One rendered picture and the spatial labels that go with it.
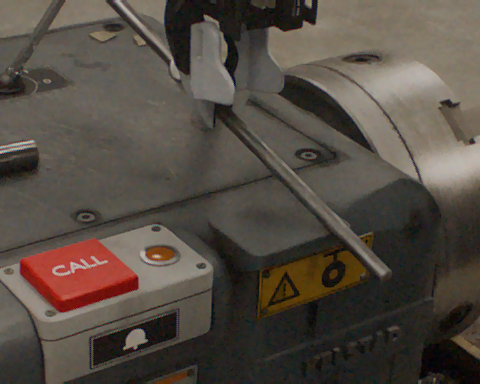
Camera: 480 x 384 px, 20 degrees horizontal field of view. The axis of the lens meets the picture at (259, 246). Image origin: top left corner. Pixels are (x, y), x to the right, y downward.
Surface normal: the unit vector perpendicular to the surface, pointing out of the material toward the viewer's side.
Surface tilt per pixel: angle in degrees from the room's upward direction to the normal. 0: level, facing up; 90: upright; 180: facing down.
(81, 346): 90
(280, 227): 0
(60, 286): 0
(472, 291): 97
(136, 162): 0
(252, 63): 90
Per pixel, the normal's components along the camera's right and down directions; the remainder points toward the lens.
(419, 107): 0.29, -0.60
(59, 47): 0.05, -0.86
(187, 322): 0.58, 0.44
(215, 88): -0.81, 0.25
